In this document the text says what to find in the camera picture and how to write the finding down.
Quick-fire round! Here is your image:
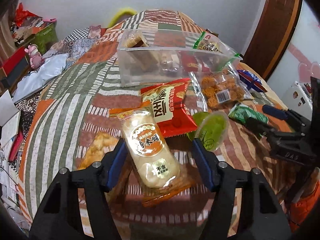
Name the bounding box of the wrapped cake slice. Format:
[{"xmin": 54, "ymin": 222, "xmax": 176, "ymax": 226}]
[{"xmin": 124, "ymin": 31, "xmax": 159, "ymax": 72}]

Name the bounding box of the rice cracker packet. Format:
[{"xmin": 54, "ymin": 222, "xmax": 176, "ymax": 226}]
[{"xmin": 110, "ymin": 102, "xmax": 196, "ymax": 207}]

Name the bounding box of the clear plastic storage bin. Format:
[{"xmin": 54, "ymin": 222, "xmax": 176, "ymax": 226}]
[{"xmin": 117, "ymin": 28, "xmax": 242, "ymax": 88}]

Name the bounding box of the green jelly cup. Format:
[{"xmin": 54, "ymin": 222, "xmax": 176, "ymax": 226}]
[{"xmin": 187, "ymin": 111, "xmax": 229, "ymax": 152}]

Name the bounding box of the yellow fuzzy arch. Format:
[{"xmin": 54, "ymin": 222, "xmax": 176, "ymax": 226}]
[{"xmin": 107, "ymin": 7, "xmax": 137, "ymax": 28}]

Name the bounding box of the right hand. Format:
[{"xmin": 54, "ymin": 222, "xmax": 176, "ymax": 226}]
[{"xmin": 301, "ymin": 167, "xmax": 319, "ymax": 198}]

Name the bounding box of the white plastic bag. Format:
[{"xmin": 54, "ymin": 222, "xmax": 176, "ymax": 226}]
[{"xmin": 12, "ymin": 53, "xmax": 69, "ymax": 103}]

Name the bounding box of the pink plush toy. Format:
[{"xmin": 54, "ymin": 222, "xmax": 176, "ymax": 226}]
[{"xmin": 24, "ymin": 44, "xmax": 44, "ymax": 70}]

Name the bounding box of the green storage box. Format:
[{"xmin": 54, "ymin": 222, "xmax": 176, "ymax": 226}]
[{"xmin": 30, "ymin": 23, "xmax": 58, "ymax": 55}]

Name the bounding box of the white sliding wardrobe door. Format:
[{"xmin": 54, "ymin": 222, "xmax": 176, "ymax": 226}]
[{"xmin": 267, "ymin": 1, "xmax": 319, "ymax": 119}]

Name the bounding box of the brown wooden door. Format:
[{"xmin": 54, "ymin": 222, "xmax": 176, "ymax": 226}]
[{"xmin": 243, "ymin": 0, "xmax": 303, "ymax": 80}]

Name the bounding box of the red plastic bag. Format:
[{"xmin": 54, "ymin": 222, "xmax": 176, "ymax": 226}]
[{"xmin": 14, "ymin": 2, "xmax": 37, "ymax": 27}]

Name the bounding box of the green snack packet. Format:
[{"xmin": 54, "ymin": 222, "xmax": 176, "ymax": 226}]
[{"xmin": 228, "ymin": 103, "xmax": 268, "ymax": 125}]

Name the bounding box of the green zip bag of snacks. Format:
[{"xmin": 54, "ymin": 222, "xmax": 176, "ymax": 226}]
[{"xmin": 189, "ymin": 31, "xmax": 253, "ymax": 112}]

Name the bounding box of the checkered patterned quilt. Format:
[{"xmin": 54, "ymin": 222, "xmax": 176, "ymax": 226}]
[{"xmin": 14, "ymin": 25, "xmax": 106, "ymax": 122}]

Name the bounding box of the patchwork striped bed blanket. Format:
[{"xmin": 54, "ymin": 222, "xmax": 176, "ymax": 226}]
[{"xmin": 17, "ymin": 9, "xmax": 298, "ymax": 240}]

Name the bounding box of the red gift box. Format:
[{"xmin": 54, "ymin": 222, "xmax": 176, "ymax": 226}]
[{"xmin": 1, "ymin": 47, "xmax": 25, "ymax": 78}]

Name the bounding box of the clear bag of fried snacks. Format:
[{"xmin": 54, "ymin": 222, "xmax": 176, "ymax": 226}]
[{"xmin": 77, "ymin": 132, "xmax": 133, "ymax": 201}]

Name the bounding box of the blue snack packet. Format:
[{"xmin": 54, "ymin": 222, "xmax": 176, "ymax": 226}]
[{"xmin": 238, "ymin": 69, "xmax": 267, "ymax": 93}]

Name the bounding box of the red instant noodle packet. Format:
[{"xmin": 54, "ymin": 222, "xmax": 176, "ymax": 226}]
[{"xmin": 140, "ymin": 78, "xmax": 197, "ymax": 138}]

